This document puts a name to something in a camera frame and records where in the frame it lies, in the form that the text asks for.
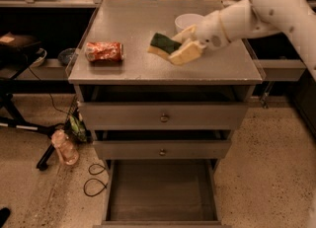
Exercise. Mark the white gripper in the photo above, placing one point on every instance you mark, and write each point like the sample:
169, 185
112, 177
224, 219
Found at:
210, 32

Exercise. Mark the green yellow sponge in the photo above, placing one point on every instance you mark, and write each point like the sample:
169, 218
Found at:
162, 46

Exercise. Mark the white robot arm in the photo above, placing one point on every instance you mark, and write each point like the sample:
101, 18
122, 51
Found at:
251, 19

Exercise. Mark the grey drawer cabinet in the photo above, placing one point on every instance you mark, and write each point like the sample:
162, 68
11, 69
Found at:
133, 24

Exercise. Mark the grey middle drawer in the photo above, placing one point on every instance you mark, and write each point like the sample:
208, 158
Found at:
162, 144

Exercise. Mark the grey drawer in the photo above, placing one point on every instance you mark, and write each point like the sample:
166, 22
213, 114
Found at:
162, 144
161, 194
162, 108

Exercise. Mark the grey top drawer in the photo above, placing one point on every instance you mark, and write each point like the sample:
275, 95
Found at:
162, 108

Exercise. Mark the grey bottom drawer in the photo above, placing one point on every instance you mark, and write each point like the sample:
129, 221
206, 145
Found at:
161, 194

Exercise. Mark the white bowl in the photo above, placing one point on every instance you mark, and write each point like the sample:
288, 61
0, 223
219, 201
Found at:
184, 21

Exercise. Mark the dark small bowl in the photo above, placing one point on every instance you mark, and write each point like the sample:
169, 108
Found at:
66, 55

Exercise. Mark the green bag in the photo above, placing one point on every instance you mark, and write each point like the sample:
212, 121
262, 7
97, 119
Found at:
78, 128

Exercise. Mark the clear plastic bottle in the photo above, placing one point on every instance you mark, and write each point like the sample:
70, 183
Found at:
64, 147

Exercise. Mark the black stand with legs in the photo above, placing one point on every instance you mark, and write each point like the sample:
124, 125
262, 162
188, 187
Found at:
17, 54

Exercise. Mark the black shoe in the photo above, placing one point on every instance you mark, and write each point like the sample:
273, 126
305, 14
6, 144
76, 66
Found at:
4, 215

